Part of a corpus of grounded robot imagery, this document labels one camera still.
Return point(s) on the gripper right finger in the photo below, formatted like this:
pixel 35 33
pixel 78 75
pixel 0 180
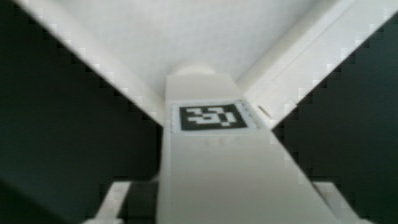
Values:
pixel 338 204

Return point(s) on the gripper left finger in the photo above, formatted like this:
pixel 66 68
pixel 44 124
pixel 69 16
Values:
pixel 126 206

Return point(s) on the white desk leg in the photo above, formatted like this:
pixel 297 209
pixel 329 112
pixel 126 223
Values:
pixel 229 182

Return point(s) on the white desk top tray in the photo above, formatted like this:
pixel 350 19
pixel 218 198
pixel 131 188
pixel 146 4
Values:
pixel 137 37

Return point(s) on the white L-shaped corner guide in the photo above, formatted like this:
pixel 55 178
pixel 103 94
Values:
pixel 325 36

